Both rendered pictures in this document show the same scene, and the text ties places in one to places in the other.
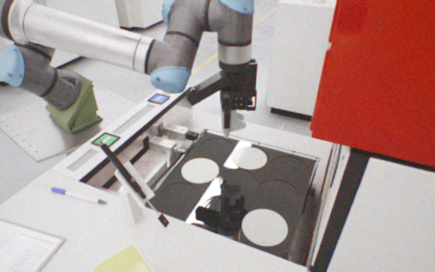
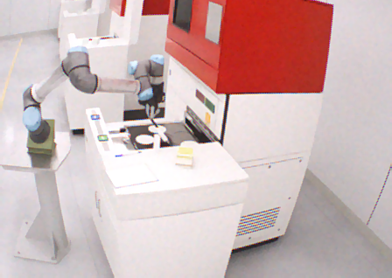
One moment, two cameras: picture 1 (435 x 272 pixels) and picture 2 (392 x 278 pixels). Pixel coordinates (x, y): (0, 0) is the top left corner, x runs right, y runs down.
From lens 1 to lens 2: 1.62 m
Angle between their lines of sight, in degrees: 43
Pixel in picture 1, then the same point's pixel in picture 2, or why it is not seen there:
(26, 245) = (136, 169)
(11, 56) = (35, 112)
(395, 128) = (233, 86)
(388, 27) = (228, 66)
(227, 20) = (158, 67)
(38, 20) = (105, 82)
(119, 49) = (131, 86)
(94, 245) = (156, 161)
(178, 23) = (143, 72)
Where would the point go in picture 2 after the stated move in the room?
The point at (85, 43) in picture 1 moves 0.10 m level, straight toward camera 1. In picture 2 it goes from (121, 86) to (138, 90)
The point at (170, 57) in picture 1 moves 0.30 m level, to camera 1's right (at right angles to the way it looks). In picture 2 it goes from (147, 85) to (190, 74)
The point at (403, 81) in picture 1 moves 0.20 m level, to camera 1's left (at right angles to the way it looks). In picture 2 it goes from (233, 76) to (206, 82)
